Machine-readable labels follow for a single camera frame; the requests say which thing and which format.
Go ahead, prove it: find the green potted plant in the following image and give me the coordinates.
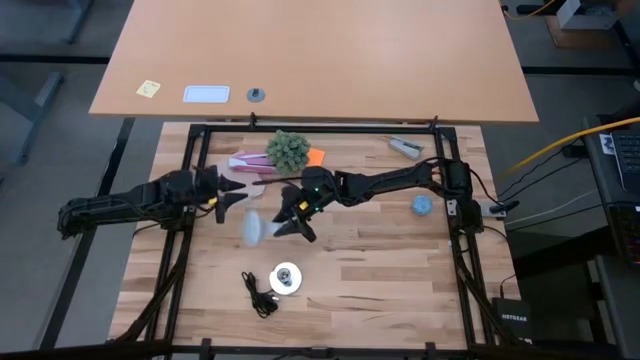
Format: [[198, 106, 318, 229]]
[[265, 129, 311, 175]]

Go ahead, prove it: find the black metal table frame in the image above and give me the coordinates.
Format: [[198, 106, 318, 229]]
[[107, 113, 531, 360]]

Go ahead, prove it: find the grey stapler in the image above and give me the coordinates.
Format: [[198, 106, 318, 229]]
[[388, 135, 425, 161]]

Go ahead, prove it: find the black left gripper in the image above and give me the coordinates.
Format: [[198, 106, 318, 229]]
[[191, 164, 250, 225]]

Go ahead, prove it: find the chrome lamp socket base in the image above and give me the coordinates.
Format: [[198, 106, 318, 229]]
[[268, 261, 303, 296]]

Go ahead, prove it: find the small blue ball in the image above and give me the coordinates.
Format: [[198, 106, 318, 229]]
[[411, 194, 434, 217]]

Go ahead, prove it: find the white box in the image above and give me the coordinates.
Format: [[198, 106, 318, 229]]
[[555, 0, 620, 31]]

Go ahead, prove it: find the white card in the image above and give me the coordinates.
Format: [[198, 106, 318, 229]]
[[182, 85, 232, 105]]

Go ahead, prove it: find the orange-brown desk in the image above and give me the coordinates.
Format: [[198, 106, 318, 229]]
[[88, 0, 540, 125]]

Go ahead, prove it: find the black lamp power cable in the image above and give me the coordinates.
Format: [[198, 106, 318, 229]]
[[241, 271, 280, 320]]

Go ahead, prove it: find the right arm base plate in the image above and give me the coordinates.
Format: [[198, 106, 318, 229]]
[[446, 198, 521, 220]]

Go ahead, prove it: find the white lightbulb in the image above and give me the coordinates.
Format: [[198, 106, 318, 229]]
[[241, 207, 282, 249]]

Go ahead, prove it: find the black laptop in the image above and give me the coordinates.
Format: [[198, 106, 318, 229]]
[[610, 128, 640, 196]]

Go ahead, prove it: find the yellow sticky note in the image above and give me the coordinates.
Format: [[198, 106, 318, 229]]
[[135, 79, 162, 99]]

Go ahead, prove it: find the grey table leg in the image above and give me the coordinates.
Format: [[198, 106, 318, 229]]
[[0, 69, 65, 169]]

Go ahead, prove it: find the brown cardboard sheet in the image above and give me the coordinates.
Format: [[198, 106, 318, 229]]
[[544, 14, 632, 50]]

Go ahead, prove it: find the pink stapler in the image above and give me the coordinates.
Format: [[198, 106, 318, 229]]
[[228, 152, 277, 175]]

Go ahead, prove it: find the yellow cable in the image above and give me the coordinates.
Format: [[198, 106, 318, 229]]
[[499, 116, 640, 179]]

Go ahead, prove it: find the black keyboard with lit keys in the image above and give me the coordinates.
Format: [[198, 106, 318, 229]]
[[607, 204, 640, 266]]

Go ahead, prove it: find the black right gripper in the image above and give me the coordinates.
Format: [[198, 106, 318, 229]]
[[272, 166, 340, 244]]

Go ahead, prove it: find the black network router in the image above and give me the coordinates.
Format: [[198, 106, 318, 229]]
[[491, 296, 532, 344]]

